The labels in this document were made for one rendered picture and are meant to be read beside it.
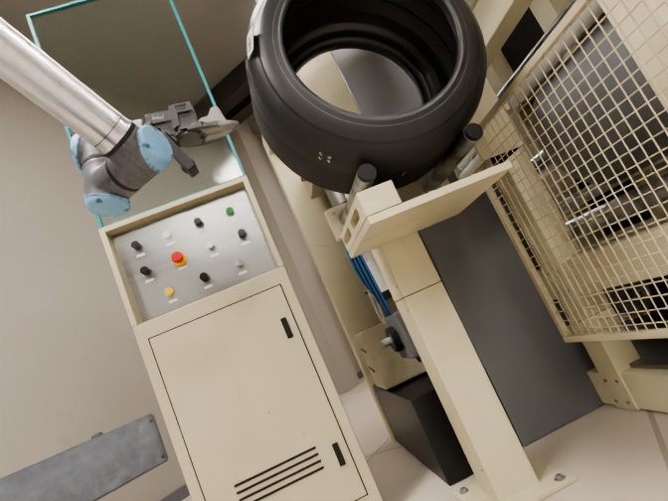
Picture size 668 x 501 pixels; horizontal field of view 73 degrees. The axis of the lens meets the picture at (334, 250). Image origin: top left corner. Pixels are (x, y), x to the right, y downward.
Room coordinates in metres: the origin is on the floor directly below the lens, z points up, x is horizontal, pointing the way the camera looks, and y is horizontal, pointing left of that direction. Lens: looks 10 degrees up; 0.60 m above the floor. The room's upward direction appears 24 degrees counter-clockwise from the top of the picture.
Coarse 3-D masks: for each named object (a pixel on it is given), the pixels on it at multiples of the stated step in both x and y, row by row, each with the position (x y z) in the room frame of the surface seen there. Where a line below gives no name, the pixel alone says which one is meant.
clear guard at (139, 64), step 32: (96, 0) 1.55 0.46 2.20; (128, 0) 1.57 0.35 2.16; (160, 0) 1.59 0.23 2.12; (32, 32) 1.50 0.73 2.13; (64, 32) 1.52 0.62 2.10; (96, 32) 1.54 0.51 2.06; (128, 32) 1.56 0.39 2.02; (160, 32) 1.58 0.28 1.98; (64, 64) 1.51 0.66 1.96; (96, 64) 1.53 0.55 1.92; (128, 64) 1.55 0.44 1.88; (160, 64) 1.57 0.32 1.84; (192, 64) 1.59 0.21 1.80; (128, 96) 1.54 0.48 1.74; (160, 96) 1.56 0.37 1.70; (192, 96) 1.58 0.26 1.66; (224, 160) 1.58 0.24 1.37; (160, 192) 1.54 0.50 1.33; (192, 192) 1.56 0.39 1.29
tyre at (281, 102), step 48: (288, 0) 0.92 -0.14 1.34; (336, 0) 1.15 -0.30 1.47; (384, 0) 1.16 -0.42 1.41; (432, 0) 1.10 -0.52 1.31; (288, 48) 1.20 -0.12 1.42; (336, 48) 1.26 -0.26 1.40; (384, 48) 1.26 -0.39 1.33; (432, 48) 1.23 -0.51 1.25; (480, 48) 1.00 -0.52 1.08; (288, 96) 0.91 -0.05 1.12; (432, 96) 1.27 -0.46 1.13; (480, 96) 1.03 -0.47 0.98; (288, 144) 1.00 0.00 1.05; (336, 144) 0.95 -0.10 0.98; (384, 144) 0.95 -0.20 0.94; (432, 144) 0.99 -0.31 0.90
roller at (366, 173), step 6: (360, 168) 0.96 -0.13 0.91; (366, 168) 0.97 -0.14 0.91; (372, 168) 0.97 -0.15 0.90; (360, 174) 0.96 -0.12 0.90; (366, 174) 0.97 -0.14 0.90; (372, 174) 0.97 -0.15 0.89; (354, 180) 1.01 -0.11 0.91; (360, 180) 0.97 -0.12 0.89; (366, 180) 0.97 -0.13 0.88; (372, 180) 0.97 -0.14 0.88; (354, 186) 1.03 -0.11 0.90; (360, 186) 1.00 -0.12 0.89; (366, 186) 0.99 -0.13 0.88; (354, 192) 1.05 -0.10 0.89; (348, 198) 1.13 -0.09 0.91; (354, 198) 1.08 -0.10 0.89; (348, 204) 1.15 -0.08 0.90; (348, 210) 1.19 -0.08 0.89; (342, 216) 1.29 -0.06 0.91
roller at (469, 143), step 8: (464, 128) 1.02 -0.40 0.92; (472, 128) 1.01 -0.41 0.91; (480, 128) 1.02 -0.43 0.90; (464, 136) 1.02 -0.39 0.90; (472, 136) 1.01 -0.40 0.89; (480, 136) 1.02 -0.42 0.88; (456, 144) 1.07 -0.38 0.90; (464, 144) 1.04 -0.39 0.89; (472, 144) 1.04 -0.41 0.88; (448, 152) 1.12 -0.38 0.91; (456, 152) 1.09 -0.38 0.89; (464, 152) 1.08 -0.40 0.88; (440, 160) 1.20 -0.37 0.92; (448, 160) 1.14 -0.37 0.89; (456, 160) 1.13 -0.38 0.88; (440, 168) 1.20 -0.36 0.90; (448, 168) 1.18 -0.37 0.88; (432, 176) 1.27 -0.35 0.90; (440, 176) 1.23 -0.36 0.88; (424, 184) 1.35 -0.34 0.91; (432, 184) 1.30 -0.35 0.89; (440, 184) 1.30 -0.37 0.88
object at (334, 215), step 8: (432, 168) 1.36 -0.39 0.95; (424, 176) 1.35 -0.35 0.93; (416, 184) 1.35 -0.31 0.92; (448, 184) 1.36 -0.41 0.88; (400, 192) 1.34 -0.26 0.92; (408, 192) 1.34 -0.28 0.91; (416, 192) 1.34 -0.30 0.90; (424, 192) 1.35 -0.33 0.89; (408, 200) 1.34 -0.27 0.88; (336, 208) 1.30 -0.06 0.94; (344, 208) 1.31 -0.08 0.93; (328, 216) 1.30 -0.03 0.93; (336, 216) 1.30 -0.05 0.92; (336, 224) 1.30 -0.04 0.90; (344, 224) 1.30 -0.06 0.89; (336, 232) 1.30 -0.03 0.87; (336, 240) 1.32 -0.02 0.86
